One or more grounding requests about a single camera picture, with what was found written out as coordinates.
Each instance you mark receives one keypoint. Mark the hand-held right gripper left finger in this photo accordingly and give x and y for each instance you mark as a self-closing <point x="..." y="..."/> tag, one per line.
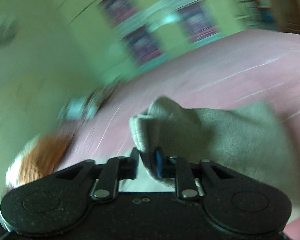
<point x="134" y="163"/>

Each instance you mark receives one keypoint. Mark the white patterned pillow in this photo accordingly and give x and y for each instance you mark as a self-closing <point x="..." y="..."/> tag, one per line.
<point x="80" y="108"/>

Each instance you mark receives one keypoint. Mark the orange striped pillow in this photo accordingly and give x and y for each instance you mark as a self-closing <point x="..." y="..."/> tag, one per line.
<point x="45" y="155"/>

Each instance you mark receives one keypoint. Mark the bed with pink checked sheet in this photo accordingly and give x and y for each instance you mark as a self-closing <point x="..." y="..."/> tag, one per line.
<point x="215" y="75"/>

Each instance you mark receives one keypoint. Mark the purple wall poster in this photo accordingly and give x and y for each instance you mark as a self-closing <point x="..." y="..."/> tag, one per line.
<point x="197" y="23"/>
<point x="118" y="8"/>
<point x="143" y="45"/>

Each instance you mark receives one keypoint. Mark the white glossy wardrobe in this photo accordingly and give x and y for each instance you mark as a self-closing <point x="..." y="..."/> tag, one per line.
<point x="150" y="37"/>

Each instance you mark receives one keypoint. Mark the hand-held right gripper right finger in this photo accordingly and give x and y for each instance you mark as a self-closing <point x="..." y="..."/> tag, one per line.
<point x="158" y="163"/>

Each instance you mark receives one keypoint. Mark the white corner shelf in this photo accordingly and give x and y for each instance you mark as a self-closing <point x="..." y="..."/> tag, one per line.
<point x="252" y="2"/>

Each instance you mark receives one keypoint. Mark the grey pants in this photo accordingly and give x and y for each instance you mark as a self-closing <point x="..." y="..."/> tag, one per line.
<point x="227" y="140"/>

